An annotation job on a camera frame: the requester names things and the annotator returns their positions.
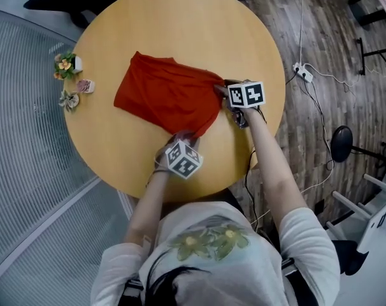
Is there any black round stool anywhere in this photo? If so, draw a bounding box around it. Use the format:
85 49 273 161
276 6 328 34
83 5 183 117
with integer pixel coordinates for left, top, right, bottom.
330 125 386 164

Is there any red long-sleeved top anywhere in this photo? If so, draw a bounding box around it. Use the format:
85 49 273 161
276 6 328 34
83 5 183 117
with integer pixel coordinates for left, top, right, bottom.
113 51 226 139

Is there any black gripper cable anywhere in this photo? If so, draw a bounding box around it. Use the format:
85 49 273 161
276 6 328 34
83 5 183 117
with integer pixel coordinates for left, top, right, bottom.
243 150 261 232

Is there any black metal stand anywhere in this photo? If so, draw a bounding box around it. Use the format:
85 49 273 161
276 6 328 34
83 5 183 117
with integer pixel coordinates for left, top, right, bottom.
355 37 386 108

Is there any white desk with black legs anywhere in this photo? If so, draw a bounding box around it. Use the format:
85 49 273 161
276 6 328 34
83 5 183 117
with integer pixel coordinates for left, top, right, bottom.
348 0 386 38

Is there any orange flower plant white pot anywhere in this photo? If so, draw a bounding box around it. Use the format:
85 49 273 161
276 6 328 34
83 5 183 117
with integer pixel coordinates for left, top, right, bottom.
53 51 83 80

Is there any person's white flower-print shirt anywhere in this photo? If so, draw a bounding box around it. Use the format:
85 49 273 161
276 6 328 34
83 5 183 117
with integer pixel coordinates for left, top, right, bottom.
90 200 341 306

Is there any person's right forearm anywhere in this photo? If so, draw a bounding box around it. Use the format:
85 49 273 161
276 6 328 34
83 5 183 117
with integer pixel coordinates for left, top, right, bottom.
243 105 310 233

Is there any person's left forearm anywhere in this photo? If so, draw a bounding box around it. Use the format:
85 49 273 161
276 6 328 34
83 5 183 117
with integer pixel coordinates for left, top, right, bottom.
124 151 173 245

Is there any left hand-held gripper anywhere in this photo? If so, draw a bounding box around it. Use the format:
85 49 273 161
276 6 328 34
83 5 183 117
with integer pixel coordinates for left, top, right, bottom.
163 130 204 180

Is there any black power cable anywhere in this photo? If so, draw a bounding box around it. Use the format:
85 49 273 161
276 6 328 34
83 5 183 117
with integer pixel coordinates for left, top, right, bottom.
303 80 336 171

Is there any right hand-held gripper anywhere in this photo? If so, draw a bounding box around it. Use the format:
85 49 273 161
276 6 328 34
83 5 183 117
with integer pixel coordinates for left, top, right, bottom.
213 79 266 129

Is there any white wooden stool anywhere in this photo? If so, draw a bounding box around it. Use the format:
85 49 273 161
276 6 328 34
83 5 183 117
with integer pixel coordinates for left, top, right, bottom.
325 172 386 253

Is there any black shoulder strap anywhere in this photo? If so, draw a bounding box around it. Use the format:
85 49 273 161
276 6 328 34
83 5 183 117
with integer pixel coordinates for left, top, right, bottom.
281 257 320 306

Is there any white power strip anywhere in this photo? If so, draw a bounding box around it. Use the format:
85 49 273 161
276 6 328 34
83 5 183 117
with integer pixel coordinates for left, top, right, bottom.
292 62 314 84

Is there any thin white cable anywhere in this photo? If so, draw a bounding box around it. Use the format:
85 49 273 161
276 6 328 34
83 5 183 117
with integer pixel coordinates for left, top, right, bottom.
304 62 386 89

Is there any long white cable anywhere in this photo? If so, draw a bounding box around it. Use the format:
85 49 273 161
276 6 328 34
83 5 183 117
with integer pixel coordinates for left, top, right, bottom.
298 0 305 65

